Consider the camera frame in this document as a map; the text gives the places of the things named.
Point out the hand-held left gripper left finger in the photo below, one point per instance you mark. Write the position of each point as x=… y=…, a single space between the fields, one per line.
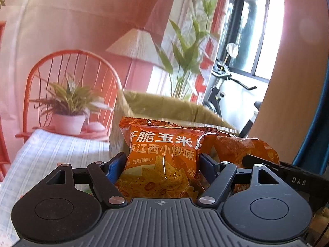
x=113 y=168

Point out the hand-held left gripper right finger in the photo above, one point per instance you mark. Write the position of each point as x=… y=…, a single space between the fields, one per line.
x=205 y=164

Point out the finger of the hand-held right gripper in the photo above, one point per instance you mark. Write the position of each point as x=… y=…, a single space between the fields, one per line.
x=259 y=160

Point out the orange snack packet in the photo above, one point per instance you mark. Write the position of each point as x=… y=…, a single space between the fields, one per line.
x=234 y=149
x=164 y=157

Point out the cardboard box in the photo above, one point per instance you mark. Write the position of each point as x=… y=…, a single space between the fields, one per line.
x=154 y=105

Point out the blue fabric object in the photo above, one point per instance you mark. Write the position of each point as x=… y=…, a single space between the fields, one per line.
x=316 y=139

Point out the checked tablecloth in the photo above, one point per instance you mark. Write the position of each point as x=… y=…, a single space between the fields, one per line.
x=51 y=154

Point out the black exercise bike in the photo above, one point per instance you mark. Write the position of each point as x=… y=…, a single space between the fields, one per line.
x=218 y=90

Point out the brown wooden panel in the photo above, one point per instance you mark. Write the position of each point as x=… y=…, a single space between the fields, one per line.
x=298 y=56

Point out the black framed window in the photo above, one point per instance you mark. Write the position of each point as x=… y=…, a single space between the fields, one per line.
x=259 y=30

